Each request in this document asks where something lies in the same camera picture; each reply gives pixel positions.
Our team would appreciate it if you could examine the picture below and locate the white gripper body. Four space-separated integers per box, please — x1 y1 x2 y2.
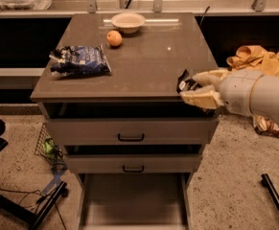
219 69 264 116

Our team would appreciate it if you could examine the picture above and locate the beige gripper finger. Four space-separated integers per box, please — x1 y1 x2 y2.
180 85 224 109
193 68 230 91

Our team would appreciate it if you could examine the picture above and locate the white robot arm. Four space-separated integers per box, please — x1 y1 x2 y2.
180 69 279 126

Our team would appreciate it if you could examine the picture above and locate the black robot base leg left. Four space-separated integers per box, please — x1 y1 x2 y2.
0 181 67 230

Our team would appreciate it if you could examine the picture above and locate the grey drawer cabinet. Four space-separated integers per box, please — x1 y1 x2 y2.
30 12 232 230

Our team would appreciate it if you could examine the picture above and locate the open bottom drawer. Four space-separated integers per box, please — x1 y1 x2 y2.
78 173 193 230

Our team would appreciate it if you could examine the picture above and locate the yellow crumpled cloth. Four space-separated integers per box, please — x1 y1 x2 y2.
226 45 279 77

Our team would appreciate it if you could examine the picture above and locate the brown snack bag on floor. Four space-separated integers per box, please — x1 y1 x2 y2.
252 115 279 138

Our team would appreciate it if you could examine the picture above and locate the black bar on floor right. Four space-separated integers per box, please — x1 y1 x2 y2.
261 173 279 212

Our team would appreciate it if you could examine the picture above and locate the white paper bowl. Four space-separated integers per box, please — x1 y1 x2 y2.
111 12 146 35

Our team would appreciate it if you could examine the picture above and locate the orange fruit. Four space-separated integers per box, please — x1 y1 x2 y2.
106 31 123 47

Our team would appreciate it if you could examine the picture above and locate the blue chip bag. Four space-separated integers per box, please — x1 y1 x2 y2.
49 46 111 76

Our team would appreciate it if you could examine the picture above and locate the middle drawer with black handle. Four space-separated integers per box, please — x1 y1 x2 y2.
64 154 202 173

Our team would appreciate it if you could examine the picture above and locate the drawer with black handle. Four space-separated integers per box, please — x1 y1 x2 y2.
64 154 202 173
45 118 219 146

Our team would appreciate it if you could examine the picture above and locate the top drawer with black handle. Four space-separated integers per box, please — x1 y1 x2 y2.
45 118 219 146

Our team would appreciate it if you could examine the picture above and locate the wire basket with green item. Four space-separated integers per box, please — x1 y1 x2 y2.
35 126 64 166

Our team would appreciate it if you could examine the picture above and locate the black floor cable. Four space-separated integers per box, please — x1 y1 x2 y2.
0 175 68 230

